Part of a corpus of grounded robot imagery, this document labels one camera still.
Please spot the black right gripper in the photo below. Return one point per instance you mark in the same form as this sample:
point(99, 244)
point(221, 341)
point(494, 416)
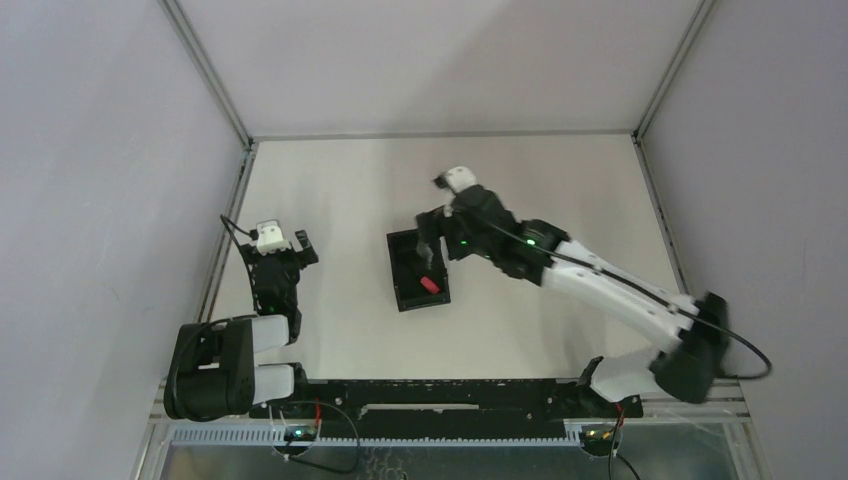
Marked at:
point(456, 250)

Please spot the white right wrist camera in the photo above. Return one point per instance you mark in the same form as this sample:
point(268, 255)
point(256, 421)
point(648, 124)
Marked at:
point(455, 180)

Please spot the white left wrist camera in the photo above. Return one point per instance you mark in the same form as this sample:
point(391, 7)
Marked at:
point(270, 238)

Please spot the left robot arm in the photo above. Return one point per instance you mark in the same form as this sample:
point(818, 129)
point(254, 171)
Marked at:
point(213, 371)

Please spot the controller board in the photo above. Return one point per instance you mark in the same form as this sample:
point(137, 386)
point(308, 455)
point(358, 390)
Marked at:
point(598, 443)
point(300, 434)

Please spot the left controller board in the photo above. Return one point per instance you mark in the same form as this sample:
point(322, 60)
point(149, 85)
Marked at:
point(300, 434)

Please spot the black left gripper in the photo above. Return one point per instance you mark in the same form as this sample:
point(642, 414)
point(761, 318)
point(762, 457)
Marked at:
point(279, 258)

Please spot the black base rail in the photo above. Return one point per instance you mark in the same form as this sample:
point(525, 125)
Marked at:
point(515, 409)

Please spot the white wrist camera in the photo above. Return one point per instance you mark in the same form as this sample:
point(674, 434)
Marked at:
point(455, 180)
point(270, 238)

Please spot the black plastic bin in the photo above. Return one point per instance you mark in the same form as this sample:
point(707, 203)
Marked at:
point(403, 259)

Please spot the right controller board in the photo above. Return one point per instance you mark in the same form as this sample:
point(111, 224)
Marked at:
point(598, 443)

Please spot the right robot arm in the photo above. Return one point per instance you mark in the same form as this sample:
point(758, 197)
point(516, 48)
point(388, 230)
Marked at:
point(689, 336)

